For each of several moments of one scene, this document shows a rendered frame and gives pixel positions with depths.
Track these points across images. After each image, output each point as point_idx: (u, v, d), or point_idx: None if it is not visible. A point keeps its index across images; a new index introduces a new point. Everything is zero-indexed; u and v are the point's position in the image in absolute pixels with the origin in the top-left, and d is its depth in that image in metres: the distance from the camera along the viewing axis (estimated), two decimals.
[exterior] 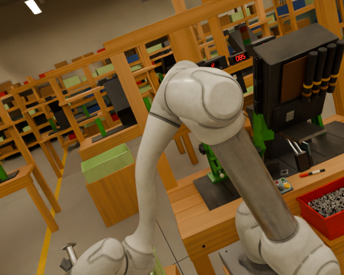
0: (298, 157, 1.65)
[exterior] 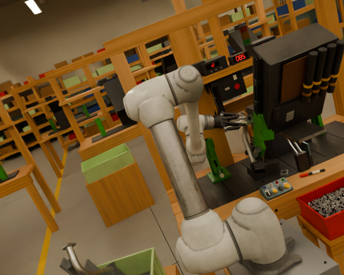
0: (298, 157, 1.65)
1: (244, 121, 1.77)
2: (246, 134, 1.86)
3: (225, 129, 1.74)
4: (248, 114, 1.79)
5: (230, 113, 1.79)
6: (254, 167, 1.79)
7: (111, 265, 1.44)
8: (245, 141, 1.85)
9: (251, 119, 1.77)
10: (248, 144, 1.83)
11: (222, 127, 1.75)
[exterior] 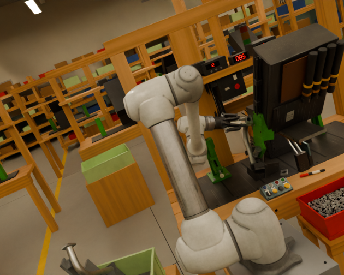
0: (298, 157, 1.65)
1: (245, 123, 1.77)
2: (247, 135, 1.86)
3: (225, 130, 1.74)
4: (247, 115, 1.79)
5: (231, 114, 1.79)
6: (254, 167, 1.79)
7: (111, 265, 1.44)
8: (245, 142, 1.85)
9: (251, 120, 1.77)
10: (248, 145, 1.83)
11: (223, 128, 1.75)
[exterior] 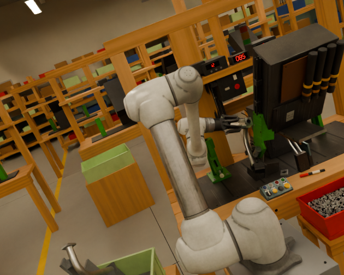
0: (298, 157, 1.65)
1: (245, 124, 1.78)
2: (247, 137, 1.87)
3: (225, 132, 1.74)
4: (247, 117, 1.79)
5: (231, 116, 1.79)
6: (254, 167, 1.79)
7: (111, 265, 1.44)
8: (245, 143, 1.85)
9: (251, 122, 1.78)
10: (248, 147, 1.84)
11: (223, 130, 1.75)
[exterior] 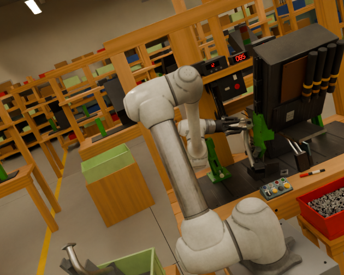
0: (298, 157, 1.65)
1: (245, 126, 1.77)
2: (247, 138, 1.86)
3: (226, 133, 1.74)
4: (248, 119, 1.79)
5: (231, 118, 1.79)
6: (254, 167, 1.79)
7: (111, 265, 1.44)
8: (246, 145, 1.85)
9: (251, 124, 1.77)
10: (248, 149, 1.83)
11: (223, 131, 1.75)
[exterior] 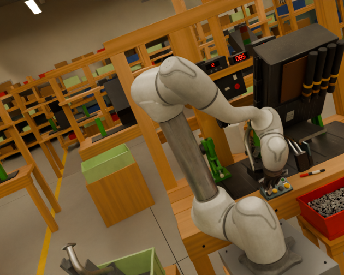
0: (298, 157, 1.65)
1: (270, 190, 1.50)
2: (248, 141, 1.85)
3: (261, 180, 1.40)
4: (250, 121, 1.78)
5: (278, 180, 1.45)
6: None
7: (111, 265, 1.44)
8: (247, 148, 1.84)
9: None
10: (249, 151, 1.82)
11: (264, 177, 1.40)
